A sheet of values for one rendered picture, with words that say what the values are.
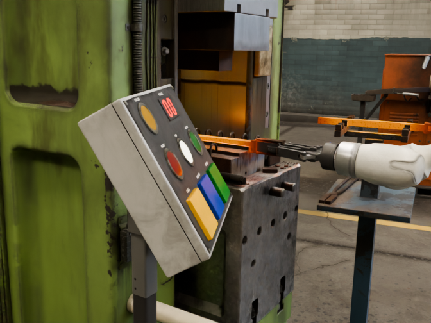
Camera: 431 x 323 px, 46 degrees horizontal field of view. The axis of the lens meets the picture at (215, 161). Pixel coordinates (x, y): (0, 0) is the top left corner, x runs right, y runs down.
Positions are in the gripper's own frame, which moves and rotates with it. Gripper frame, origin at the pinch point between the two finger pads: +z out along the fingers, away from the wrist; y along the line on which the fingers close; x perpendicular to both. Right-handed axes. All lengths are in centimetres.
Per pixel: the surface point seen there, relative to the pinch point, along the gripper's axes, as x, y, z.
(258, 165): -6.8, 3.5, 5.2
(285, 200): -18.8, 11.4, -1.1
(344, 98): -57, 719, 217
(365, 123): 3, 49, -13
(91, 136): 14, -75, -7
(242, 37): 30.1, -8.4, 6.0
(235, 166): -4.7, -9.9, 5.3
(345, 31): 52, 718, 225
